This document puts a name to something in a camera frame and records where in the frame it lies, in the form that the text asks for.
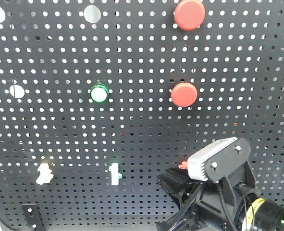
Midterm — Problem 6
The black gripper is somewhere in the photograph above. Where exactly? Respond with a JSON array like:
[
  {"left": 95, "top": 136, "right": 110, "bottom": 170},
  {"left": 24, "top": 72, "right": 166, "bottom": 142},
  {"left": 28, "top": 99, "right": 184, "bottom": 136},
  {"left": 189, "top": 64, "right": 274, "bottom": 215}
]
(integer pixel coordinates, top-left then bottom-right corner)
[{"left": 156, "top": 162, "right": 260, "bottom": 231}]

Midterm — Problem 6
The red rotary toggle switch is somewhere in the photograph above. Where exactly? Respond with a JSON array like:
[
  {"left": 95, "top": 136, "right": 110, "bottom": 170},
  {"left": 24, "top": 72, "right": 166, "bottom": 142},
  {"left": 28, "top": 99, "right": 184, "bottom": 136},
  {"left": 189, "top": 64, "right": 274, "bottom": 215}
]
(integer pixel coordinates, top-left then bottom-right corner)
[{"left": 178, "top": 161, "right": 188, "bottom": 170}]

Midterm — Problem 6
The yellow rotary toggle switch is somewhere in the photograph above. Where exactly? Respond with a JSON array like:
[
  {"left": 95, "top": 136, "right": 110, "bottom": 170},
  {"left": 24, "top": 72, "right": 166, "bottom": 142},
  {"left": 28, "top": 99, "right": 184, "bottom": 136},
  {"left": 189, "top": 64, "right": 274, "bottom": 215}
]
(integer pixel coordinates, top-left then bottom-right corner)
[{"left": 36, "top": 163, "right": 54, "bottom": 185}]

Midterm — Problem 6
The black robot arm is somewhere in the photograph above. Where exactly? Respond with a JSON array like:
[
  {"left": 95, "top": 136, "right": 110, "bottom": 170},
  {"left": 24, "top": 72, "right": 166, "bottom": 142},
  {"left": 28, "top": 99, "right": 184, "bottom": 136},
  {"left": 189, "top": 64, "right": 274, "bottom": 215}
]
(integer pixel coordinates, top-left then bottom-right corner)
[{"left": 156, "top": 162, "right": 284, "bottom": 231}]

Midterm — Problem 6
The lower red mushroom push button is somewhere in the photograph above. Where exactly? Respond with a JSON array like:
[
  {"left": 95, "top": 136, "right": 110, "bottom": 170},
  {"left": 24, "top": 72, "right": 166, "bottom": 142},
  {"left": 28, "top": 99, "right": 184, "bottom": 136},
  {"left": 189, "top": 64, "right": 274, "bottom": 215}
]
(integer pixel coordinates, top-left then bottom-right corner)
[{"left": 171, "top": 82, "right": 198, "bottom": 107}]

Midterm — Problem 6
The red mushroom push button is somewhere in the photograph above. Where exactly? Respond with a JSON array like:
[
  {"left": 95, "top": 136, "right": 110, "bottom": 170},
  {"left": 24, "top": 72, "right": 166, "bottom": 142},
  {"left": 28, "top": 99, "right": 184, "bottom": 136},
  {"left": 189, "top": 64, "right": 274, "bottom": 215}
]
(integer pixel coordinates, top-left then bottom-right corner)
[
  {"left": 171, "top": 82, "right": 198, "bottom": 107},
  {"left": 174, "top": 0, "right": 206, "bottom": 31}
]

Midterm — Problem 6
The green round push button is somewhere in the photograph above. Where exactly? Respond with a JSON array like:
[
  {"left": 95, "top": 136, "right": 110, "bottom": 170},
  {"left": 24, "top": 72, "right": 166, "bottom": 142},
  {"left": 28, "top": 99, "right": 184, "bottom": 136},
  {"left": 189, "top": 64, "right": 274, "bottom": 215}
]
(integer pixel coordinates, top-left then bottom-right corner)
[{"left": 89, "top": 83, "right": 110, "bottom": 103}]

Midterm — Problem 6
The black perforated pegboard panel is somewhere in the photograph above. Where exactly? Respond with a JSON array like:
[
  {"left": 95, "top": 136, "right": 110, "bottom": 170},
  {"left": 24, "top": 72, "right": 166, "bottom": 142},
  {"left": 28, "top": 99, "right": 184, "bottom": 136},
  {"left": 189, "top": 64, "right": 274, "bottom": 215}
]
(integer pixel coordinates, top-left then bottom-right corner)
[{"left": 0, "top": 0, "right": 284, "bottom": 231}]

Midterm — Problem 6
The upper red mushroom push button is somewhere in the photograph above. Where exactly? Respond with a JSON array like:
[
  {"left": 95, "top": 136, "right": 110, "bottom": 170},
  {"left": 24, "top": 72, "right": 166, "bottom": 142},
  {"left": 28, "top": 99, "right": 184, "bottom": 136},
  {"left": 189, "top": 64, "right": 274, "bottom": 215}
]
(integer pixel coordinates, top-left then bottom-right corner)
[{"left": 174, "top": 0, "right": 206, "bottom": 31}]

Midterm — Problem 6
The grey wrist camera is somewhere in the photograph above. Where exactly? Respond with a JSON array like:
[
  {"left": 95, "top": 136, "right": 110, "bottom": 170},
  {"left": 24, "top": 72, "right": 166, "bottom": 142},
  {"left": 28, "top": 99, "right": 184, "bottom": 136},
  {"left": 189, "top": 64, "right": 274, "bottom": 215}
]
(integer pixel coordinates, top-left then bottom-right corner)
[{"left": 187, "top": 137, "right": 251, "bottom": 182}]

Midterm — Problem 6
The left black clamp bracket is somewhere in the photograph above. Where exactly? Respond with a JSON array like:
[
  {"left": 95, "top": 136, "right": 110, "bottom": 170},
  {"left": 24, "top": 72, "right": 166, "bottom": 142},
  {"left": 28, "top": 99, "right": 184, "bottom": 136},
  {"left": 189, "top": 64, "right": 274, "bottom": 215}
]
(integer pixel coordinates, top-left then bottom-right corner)
[{"left": 22, "top": 204, "right": 45, "bottom": 231}]

